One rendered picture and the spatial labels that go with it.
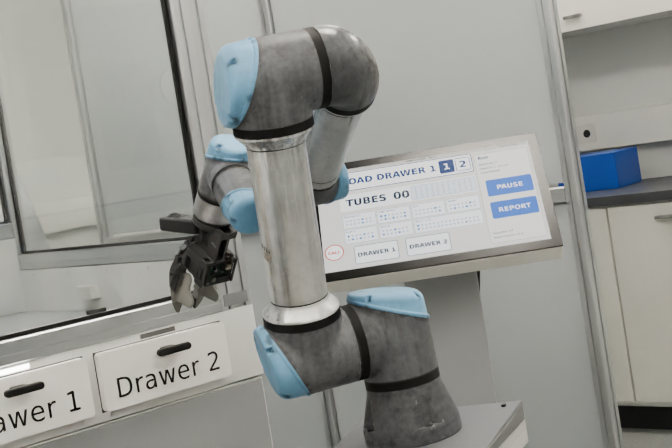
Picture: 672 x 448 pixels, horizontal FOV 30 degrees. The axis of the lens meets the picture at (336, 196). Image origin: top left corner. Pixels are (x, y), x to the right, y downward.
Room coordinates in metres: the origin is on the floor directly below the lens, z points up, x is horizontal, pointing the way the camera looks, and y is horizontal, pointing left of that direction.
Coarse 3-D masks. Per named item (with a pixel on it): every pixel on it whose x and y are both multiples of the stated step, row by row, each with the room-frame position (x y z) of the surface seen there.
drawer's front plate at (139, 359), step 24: (168, 336) 2.40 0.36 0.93; (192, 336) 2.43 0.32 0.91; (216, 336) 2.47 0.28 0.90; (96, 360) 2.30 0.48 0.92; (120, 360) 2.32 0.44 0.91; (144, 360) 2.36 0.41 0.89; (168, 360) 2.39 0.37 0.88; (192, 360) 2.43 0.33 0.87; (120, 384) 2.32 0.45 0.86; (144, 384) 2.35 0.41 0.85; (168, 384) 2.39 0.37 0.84; (192, 384) 2.42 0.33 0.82; (120, 408) 2.31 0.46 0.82
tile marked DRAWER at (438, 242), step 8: (448, 232) 2.64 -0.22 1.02; (408, 240) 2.64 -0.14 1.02; (416, 240) 2.64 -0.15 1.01; (424, 240) 2.63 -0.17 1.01; (432, 240) 2.63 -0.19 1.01; (440, 240) 2.63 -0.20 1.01; (448, 240) 2.63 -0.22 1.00; (408, 248) 2.63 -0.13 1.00; (416, 248) 2.62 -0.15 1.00; (424, 248) 2.62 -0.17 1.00; (432, 248) 2.62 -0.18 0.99; (440, 248) 2.62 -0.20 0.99; (448, 248) 2.61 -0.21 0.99; (408, 256) 2.61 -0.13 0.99
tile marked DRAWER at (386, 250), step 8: (392, 240) 2.65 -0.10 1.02; (360, 248) 2.65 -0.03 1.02; (368, 248) 2.64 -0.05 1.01; (376, 248) 2.64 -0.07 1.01; (384, 248) 2.64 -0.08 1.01; (392, 248) 2.63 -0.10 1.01; (360, 256) 2.63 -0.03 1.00; (368, 256) 2.63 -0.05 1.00; (376, 256) 2.63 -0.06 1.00; (384, 256) 2.62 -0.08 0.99; (392, 256) 2.62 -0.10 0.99
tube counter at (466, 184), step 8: (472, 176) 2.72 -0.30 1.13; (416, 184) 2.73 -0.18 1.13; (424, 184) 2.73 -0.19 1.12; (432, 184) 2.73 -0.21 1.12; (440, 184) 2.72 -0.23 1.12; (448, 184) 2.72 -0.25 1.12; (456, 184) 2.72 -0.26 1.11; (464, 184) 2.71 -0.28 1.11; (472, 184) 2.71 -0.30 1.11; (392, 192) 2.73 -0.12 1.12; (400, 192) 2.72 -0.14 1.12; (408, 192) 2.72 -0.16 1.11; (416, 192) 2.72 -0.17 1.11; (424, 192) 2.71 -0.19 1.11; (432, 192) 2.71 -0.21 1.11; (440, 192) 2.71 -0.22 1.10; (448, 192) 2.71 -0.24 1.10; (456, 192) 2.70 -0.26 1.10; (464, 192) 2.70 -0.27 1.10; (400, 200) 2.71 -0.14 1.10; (408, 200) 2.71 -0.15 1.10; (416, 200) 2.70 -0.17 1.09
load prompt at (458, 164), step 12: (456, 156) 2.76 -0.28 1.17; (468, 156) 2.76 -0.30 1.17; (384, 168) 2.77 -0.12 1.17; (396, 168) 2.77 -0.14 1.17; (408, 168) 2.76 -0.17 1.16; (420, 168) 2.76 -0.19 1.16; (432, 168) 2.75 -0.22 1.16; (444, 168) 2.75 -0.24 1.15; (456, 168) 2.74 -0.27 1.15; (468, 168) 2.74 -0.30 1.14; (360, 180) 2.76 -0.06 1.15; (372, 180) 2.76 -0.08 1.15; (384, 180) 2.75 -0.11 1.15; (396, 180) 2.75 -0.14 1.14; (408, 180) 2.74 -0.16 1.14
